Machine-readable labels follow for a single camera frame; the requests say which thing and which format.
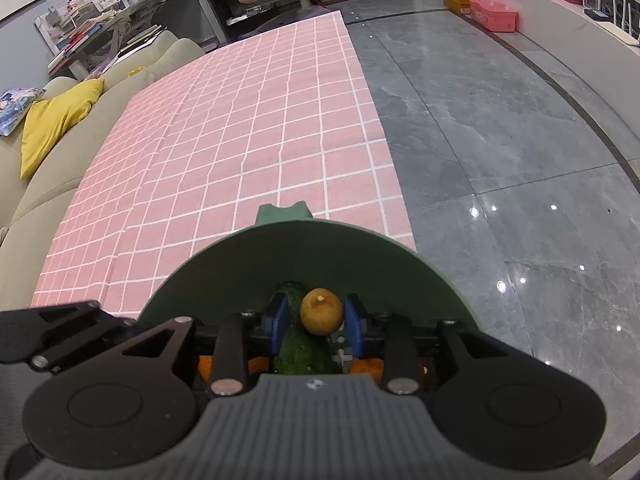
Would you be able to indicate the yellow pillow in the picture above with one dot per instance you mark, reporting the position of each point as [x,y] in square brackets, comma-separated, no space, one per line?
[55,120]

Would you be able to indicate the black glass cabinet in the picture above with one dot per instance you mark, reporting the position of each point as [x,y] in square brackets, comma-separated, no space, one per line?
[225,5]

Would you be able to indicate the small brown longan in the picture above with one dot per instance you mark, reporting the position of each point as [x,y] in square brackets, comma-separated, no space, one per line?
[321,311]

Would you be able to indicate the pink plastic box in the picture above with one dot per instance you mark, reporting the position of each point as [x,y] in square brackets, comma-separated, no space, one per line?
[495,12]

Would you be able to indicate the beige sofa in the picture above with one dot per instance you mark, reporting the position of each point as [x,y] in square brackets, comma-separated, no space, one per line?
[50,210]

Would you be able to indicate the cluttered grey desk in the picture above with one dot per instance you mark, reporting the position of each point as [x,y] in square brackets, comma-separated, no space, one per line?
[100,30]

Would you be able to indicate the blue printed pillow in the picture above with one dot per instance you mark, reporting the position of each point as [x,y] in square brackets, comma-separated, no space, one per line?
[17,110]

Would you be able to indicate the white marble tv bench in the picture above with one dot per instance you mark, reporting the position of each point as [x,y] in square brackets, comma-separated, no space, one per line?
[575,45]

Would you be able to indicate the pink checked tablecloth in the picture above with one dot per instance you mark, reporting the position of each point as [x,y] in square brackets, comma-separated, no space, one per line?
[225,150]

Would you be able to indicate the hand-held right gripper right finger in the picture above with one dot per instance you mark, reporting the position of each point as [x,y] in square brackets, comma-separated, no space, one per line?
[353,325]

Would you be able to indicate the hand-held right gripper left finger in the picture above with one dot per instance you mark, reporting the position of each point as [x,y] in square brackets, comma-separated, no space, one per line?
[279,325]

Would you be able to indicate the yellow box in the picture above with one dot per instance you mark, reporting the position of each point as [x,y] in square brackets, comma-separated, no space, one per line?
[456,1]

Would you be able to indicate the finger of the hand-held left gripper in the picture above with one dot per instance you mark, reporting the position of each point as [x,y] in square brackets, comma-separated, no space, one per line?
[75,345]

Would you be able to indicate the white router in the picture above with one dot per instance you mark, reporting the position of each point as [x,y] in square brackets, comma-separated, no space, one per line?
[625,25]

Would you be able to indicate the green plastic bowl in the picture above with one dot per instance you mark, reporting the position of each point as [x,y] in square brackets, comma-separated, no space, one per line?
[300,255]

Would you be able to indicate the orange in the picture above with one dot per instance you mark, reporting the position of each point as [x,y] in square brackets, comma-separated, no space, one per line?
[260,366]

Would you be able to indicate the green cucumber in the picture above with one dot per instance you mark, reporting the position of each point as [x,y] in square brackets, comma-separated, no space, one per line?
[300,357]

